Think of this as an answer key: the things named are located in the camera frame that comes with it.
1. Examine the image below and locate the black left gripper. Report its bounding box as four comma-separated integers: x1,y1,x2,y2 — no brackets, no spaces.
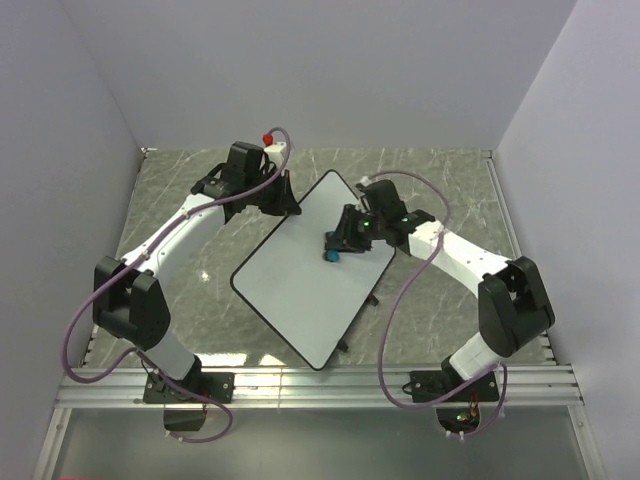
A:
247,168,302,217

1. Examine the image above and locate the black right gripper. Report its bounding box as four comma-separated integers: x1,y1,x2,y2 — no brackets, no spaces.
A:
324,205,385,255

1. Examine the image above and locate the blue bone-shaped whiteboard eraser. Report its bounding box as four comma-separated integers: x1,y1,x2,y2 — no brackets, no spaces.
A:
323,250,340,263

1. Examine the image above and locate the white whiteboard black frame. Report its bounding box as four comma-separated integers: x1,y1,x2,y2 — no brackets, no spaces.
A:
230,170,395,371

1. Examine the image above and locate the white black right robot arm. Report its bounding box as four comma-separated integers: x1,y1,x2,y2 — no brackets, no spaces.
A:
324,180,555,400

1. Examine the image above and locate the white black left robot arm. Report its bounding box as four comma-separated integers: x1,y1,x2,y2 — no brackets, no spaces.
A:
92,134,301,402

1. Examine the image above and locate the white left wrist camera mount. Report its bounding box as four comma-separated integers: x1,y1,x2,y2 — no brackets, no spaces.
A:
262,133,291,169

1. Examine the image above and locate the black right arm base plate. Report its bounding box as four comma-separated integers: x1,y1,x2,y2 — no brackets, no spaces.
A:
402,370,500,403

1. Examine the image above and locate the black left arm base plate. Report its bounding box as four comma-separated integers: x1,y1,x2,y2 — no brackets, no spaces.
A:
143,372,235,404

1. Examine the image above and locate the aluminium right side rail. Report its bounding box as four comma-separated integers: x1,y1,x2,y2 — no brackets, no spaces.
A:
481,149,558,366

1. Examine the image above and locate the aluminium rail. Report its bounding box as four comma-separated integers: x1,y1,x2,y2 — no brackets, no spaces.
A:
481,149,558,366
54,365,584,410

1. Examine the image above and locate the aluminium front rail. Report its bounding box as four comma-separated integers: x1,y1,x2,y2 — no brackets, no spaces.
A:
54,365,584,410

